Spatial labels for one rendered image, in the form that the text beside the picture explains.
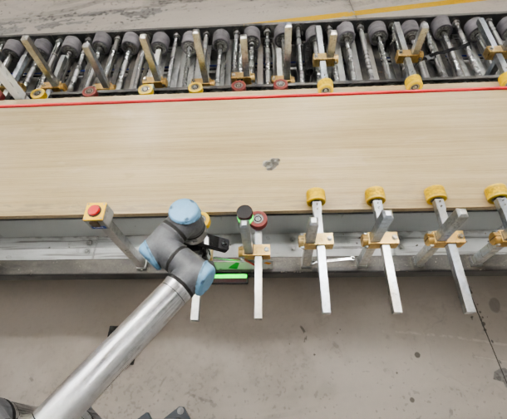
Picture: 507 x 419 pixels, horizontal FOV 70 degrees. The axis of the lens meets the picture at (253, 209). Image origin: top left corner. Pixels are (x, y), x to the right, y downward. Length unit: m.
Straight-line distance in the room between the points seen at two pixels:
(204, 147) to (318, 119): 0.59
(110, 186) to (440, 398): 2.05
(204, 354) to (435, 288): 1.48
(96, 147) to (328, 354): 1.71
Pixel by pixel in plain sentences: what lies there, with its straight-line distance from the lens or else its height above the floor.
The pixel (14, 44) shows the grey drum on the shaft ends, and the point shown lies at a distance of 3.06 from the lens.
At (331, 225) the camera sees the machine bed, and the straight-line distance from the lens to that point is 1.80.
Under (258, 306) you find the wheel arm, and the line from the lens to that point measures 1.46.
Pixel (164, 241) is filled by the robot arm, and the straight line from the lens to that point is 1.07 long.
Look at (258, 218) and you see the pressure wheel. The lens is 1.55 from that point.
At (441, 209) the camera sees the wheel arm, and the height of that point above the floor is 0.96.
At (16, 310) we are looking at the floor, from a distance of 2.89.
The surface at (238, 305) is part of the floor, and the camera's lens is 2.36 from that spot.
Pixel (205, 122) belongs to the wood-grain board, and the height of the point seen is 0.90.
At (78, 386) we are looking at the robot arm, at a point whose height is 1.40.
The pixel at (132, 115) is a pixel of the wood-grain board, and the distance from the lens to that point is 2.08.
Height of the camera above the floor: 2.27
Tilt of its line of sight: 60 degrees down
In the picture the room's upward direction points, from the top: 7 degrees counter-clockwise
